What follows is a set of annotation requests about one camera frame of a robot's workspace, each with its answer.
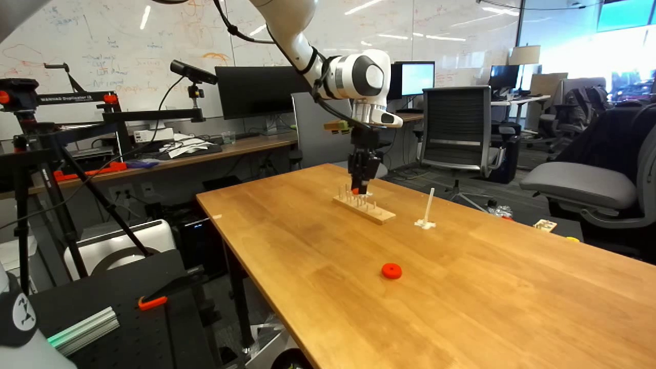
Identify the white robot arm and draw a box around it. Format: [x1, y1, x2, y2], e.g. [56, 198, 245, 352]
[250, 0, 404, 194]

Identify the black mesh chair back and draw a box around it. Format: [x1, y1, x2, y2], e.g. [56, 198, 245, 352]
[420, 86, 495, 192]

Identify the black computer monitor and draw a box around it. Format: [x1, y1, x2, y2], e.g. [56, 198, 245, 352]
[215, 66, 310, 118]

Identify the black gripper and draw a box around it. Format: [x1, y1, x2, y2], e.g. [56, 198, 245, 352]
[348, 127, 381, 194]

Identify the grey office chair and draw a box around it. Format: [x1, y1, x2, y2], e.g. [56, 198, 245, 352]
[521, 104, 656, 263]

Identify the lit computer monitor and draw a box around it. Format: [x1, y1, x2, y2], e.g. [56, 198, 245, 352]
[399, 64, 435, 97]

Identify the wooden peg board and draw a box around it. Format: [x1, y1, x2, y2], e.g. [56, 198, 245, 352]
[334, 192, 396, 224]

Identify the black camera tripod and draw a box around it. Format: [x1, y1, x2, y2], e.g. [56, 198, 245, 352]
[0, 62, 207, 295]

